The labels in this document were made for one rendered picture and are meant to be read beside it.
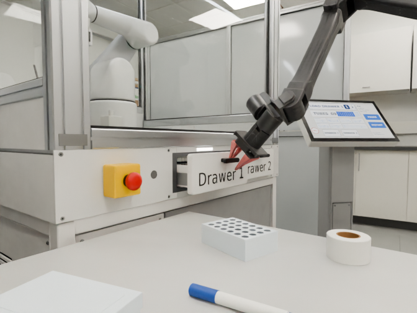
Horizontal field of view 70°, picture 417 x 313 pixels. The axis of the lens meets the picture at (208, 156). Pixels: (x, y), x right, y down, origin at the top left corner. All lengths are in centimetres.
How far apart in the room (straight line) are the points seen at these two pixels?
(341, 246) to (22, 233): 70
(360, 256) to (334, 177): 124
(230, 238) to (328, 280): 17
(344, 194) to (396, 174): 201
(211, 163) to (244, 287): 48
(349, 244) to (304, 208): 207
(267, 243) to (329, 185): 125
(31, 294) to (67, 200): 33
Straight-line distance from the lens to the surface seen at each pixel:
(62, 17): 70
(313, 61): 93
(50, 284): 38
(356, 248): 56
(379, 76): 418
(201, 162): 83
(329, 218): 182
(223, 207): 108
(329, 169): 178
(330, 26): 103
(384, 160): 379
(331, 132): 168
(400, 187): 382
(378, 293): 49
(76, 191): 68
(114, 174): 67
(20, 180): 80
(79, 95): 68
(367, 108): 196
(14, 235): 91
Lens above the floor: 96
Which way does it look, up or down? 3 degrees down
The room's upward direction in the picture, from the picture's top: straight up
